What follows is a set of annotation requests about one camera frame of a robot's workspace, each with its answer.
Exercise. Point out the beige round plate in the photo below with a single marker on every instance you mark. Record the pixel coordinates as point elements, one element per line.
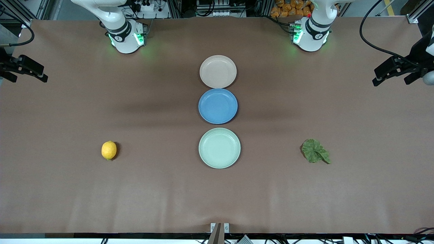
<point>218,71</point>

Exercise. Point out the white power strip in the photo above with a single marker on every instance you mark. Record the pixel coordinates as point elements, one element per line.
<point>149,6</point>

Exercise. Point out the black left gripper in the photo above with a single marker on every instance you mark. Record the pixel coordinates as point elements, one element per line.
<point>416,54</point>

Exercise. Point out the grey ribbed box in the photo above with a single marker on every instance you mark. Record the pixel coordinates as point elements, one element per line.
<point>243,240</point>

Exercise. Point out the green lettuce leaf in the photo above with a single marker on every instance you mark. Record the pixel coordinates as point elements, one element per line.
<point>313,150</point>

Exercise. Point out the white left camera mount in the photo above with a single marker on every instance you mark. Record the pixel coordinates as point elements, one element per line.
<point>430,44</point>

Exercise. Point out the yellow lemon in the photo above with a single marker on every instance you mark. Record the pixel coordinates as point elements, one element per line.
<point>109,150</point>

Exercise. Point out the pale green round plate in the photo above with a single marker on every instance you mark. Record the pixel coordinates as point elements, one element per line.
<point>219,148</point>

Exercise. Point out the aluminium frame post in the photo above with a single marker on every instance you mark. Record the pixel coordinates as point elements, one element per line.
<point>412,18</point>
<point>26,23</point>

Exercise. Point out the orange snack bag pile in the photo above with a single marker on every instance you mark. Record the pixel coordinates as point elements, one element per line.
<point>291,8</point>

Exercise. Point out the blue round plate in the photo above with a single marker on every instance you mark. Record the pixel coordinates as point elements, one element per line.
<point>218,106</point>

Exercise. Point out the brown table cover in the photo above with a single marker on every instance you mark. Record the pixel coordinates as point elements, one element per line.
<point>135,196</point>

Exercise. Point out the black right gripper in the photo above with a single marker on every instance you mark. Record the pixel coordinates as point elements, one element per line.
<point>3,63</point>

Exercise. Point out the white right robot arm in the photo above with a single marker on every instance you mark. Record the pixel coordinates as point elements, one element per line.
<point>125,40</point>

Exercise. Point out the metal stand bracket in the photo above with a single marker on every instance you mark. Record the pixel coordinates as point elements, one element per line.
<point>217,234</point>

